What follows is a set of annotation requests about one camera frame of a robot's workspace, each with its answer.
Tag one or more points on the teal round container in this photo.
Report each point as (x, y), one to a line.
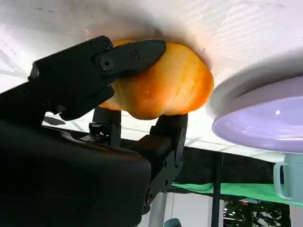
(172, 223)

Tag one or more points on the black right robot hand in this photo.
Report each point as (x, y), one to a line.
(59, 170)

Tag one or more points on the black metal pole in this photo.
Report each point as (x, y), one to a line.
(216, 189)

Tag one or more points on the black backdrop cloth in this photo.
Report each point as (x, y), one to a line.
(246, 168)

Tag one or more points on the pale green mug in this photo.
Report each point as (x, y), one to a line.
(294, 179)

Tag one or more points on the orange white toy bread roll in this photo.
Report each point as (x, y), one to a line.
(170, 85)

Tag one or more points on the lilac plate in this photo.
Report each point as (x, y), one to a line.
(260, 127)

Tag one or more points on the green cloth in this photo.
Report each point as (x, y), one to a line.
(236, 189)

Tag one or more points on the green leafy plant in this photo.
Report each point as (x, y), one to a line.
(248, 215)

